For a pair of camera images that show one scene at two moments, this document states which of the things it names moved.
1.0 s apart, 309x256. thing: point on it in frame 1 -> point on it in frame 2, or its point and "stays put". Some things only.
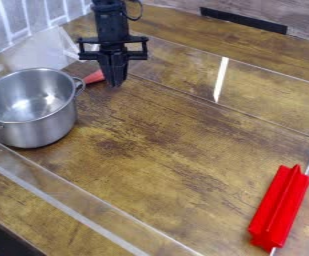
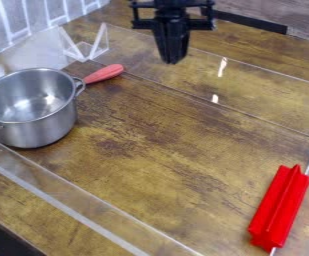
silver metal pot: x=32 y=104 stays put
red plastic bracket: x=278 y=207 stays put
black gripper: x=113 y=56 -> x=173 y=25
